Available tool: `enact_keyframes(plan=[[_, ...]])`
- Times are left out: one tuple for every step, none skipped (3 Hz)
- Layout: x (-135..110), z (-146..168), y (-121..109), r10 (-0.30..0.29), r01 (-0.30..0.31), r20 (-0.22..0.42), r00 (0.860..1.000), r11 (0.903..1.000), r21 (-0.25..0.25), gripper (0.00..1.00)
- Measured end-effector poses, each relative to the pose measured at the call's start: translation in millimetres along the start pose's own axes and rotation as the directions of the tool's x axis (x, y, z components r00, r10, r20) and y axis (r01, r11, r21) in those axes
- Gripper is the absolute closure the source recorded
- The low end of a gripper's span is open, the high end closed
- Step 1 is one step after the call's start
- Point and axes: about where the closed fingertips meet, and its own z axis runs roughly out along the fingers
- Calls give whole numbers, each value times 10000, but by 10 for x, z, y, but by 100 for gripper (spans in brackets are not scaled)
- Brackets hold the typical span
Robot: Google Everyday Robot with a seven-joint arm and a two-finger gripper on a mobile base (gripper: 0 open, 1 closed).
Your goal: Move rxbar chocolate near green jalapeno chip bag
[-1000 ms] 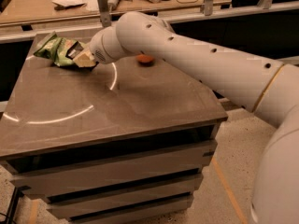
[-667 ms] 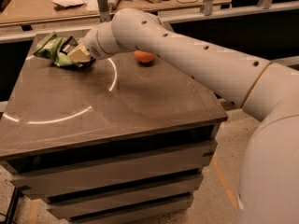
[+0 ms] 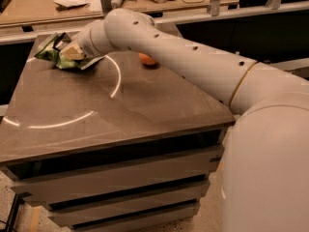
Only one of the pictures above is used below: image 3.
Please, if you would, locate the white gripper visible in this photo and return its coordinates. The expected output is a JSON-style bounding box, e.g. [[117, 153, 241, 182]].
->
[[61, 23, 101, 60]]

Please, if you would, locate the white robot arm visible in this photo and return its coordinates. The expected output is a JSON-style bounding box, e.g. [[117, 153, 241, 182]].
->
[[75, 9, 309, 232]]

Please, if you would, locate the green jalapeno chip bag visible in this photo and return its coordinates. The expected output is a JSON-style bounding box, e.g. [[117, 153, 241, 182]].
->
[[35, 33, 103, 70]]

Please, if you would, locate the white paper sheet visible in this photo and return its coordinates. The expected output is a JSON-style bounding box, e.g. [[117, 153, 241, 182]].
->
[[54, 0, 89, 8]]

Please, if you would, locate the orange ball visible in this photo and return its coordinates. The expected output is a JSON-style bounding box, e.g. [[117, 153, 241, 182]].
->
[[139, 53, 156, 66]]

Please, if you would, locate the grey drawer cabinet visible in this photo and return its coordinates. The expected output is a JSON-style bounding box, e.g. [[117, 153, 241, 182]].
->
[[0, 51, 234, 232]]

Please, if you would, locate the metal railing frame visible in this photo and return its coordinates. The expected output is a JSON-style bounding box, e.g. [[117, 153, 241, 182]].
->
[[0, 0, 309, 46]]

